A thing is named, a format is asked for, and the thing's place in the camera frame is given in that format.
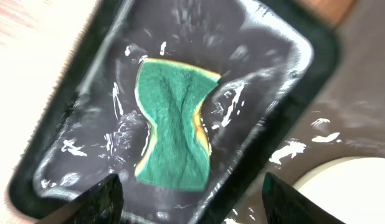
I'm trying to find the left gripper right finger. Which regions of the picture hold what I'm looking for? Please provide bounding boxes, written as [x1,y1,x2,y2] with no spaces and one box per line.
[262,172,345,224]

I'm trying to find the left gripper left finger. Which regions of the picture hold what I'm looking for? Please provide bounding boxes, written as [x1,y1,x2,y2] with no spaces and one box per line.
[36,174,124,224]

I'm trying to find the white plate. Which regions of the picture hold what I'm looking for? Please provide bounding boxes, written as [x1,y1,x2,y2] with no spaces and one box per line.
[294,157,385,224]

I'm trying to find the green and yellow sponge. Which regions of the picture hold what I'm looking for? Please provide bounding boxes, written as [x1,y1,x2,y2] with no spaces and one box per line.
[135,58,221,191]

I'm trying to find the dark brown serving tray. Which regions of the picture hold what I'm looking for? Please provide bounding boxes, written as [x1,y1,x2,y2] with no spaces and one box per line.
[223,0,385,224]

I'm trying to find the black water basin tray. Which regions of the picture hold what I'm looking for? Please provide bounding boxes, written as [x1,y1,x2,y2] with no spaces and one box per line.
[9,0,338,223]

